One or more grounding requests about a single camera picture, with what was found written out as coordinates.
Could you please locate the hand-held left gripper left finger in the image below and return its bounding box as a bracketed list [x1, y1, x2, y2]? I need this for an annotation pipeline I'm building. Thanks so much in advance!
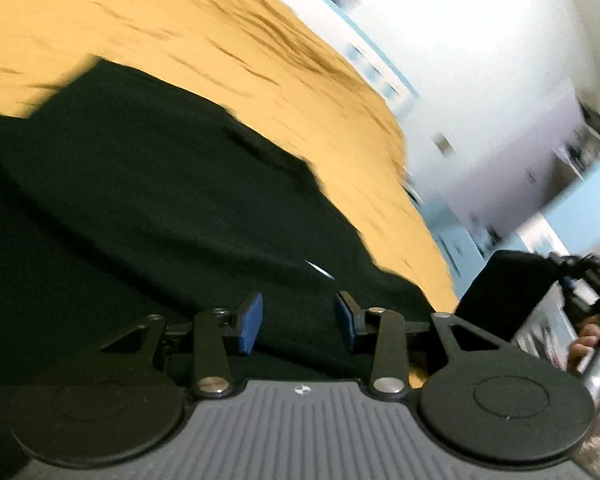
[99, 291, 265, 399]

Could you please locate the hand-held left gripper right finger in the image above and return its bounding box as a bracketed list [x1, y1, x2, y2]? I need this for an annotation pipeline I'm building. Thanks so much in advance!
[334, 291, 507, 397]

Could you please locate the black garment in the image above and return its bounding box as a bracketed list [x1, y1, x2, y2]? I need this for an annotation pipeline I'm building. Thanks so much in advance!
[0, 55, 563, 392]

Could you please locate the person's right hand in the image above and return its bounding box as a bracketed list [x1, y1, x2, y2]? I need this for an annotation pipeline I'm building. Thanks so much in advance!
[566, 322, 600, 377]

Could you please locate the blue white storage cabinet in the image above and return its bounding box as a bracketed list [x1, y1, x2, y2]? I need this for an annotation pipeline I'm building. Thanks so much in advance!
[422, 92, 600, 366]

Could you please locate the blue white headboard panel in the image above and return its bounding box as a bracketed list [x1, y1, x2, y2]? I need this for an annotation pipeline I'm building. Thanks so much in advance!
[275, 0, 421, 113]

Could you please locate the yellow blanket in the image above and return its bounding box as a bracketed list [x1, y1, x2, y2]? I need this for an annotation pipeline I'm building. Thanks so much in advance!
[0, 0, 462, 317]

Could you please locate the grey wall switch plate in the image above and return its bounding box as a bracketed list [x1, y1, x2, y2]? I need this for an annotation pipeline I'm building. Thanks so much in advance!
[431, 132, 456, 157]

